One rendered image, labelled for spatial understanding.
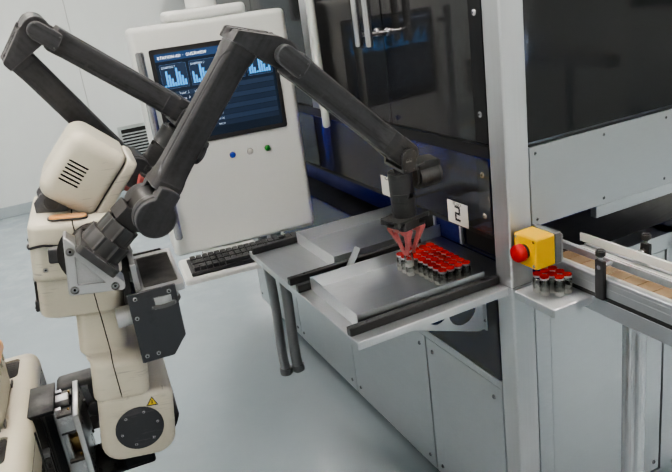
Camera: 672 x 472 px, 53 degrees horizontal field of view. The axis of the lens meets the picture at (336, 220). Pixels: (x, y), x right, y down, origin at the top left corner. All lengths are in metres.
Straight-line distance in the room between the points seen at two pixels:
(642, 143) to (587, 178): 0.18
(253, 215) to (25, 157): 4.62
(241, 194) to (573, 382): 1.20
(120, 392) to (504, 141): 0.99
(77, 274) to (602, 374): 1.33
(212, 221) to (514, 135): 1.17
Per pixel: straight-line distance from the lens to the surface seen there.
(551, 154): 1.60
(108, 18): 6.77
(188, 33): 2.23
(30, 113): 6.74
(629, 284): 1.53
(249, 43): 1.27
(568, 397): 1.90
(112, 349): 1.58
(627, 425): 1.75
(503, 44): 1.47
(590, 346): 1.88
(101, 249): 1.30
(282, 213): 2.37
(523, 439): 1.85
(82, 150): 1.41
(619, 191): 1.78
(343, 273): 1.74
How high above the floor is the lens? 1.58
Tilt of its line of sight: 19 degrees down
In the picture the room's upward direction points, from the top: 8 degrees counter-clockwise
